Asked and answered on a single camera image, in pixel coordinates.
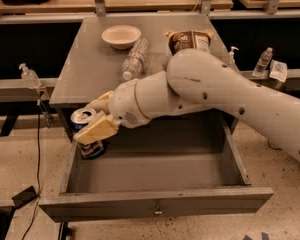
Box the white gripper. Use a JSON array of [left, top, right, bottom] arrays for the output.
[[74, 78, 150, 145]]

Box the blue pepsi can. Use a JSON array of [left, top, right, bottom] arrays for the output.
[[70, 108, 106, 160]]

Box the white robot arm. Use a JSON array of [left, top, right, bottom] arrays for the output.
[[74, 49, 300, 162]]

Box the grey open top drawer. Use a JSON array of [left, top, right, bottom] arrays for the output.
[[39, 110, 273, 222]]

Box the clear plastic water bottle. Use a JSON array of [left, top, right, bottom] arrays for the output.
[[122, 38, 150, 81]]

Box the grey cabinet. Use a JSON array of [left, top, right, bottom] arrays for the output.
[[50, 15, 239, 142]]

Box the white paper bowl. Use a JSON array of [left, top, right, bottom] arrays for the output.
[[102, 25, 141, 50]]

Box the hand sanitizer bottle left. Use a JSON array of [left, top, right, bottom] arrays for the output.
[[19, 63, 41, 89]]

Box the black device on floor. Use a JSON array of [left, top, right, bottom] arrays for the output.
[[12, 186, 37, 209]]

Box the brown chip bag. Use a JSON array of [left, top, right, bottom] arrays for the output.
[[164, 29, 213, 55]]

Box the wooden table background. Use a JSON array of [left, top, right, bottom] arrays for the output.
[[0, 0, 200, 14]]

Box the small pump bottle right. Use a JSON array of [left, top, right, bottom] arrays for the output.
[[229, 46, 239, 62]]

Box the water bottle on shelf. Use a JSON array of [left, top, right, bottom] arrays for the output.
[[252, 47, 273, 77]]

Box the white packet on shelf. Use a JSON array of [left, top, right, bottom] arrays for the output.
[[269, 60, 288, 83]]

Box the black cable left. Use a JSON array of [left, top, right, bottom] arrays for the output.
[[20, 98, 44, 240]]

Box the black cables right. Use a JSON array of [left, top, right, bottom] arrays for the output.
[[267, 140, 283, 152]]

